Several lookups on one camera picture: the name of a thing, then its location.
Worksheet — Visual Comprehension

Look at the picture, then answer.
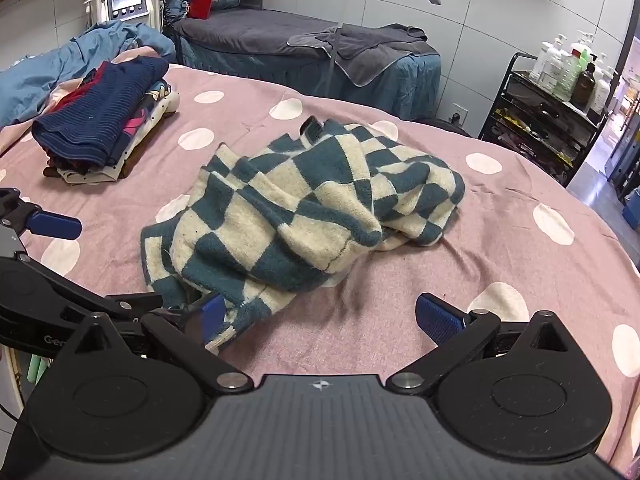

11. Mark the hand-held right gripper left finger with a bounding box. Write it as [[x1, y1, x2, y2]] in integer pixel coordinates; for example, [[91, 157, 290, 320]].
[[56, 291, 255, 394]]

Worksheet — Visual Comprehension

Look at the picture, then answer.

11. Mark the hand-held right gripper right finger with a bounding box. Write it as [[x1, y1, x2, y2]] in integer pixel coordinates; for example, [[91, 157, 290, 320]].
[[387, 293, 584, 394]]

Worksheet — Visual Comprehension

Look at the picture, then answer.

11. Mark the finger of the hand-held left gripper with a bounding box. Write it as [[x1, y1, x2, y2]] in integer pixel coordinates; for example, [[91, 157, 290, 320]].
[[0, 187, 84, 260], [0, 256, 168, 322]]

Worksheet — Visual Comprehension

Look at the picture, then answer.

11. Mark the teal cream checkered sweater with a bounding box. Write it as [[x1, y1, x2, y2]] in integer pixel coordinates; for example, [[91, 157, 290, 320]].
[[141, 116, 467, 352]]

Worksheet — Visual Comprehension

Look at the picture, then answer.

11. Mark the stack of folded clothes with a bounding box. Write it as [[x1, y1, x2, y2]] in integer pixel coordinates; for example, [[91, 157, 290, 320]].
[[42, 62, 181, 184]]

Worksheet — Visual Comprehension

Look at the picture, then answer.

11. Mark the pink polka dot bed sheet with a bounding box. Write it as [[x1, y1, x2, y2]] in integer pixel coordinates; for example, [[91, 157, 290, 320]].
[[0, 62, 640, 480]]

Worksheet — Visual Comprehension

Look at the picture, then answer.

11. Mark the navy knit sweater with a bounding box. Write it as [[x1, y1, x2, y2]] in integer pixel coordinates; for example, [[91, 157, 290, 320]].
[[31, 56, 171, 169]]

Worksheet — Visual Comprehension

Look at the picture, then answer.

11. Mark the light blue garment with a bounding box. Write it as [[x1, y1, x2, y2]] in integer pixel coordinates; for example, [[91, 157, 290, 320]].
[[0, 21, 177, 129]]

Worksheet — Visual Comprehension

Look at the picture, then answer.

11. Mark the black round stool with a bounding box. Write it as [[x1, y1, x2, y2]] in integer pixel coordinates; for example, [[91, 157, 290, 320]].
[[409, 117, 474, 139]]

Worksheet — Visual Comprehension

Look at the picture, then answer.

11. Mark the black trolley cart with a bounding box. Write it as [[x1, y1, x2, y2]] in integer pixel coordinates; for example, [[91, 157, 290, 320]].
[[477, 51, 622, 189]]

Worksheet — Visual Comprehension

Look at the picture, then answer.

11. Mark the teal covered massage bed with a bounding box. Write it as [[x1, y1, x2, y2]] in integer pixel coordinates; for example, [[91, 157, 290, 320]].
[[167, 7, 443, 122]]

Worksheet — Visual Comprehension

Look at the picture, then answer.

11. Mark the grey towel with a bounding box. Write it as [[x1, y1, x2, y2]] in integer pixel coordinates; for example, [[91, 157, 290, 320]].
[[287, 22, 437, 87]]

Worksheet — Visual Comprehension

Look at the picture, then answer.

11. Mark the grey massage bed sheet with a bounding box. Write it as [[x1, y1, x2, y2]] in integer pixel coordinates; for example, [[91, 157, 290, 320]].
[[172, 10, 351, 57]]

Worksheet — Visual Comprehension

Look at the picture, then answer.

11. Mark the cluster of pump bottles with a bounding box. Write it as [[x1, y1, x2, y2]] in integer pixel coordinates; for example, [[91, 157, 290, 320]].
[[529, 30, 622, 117]]

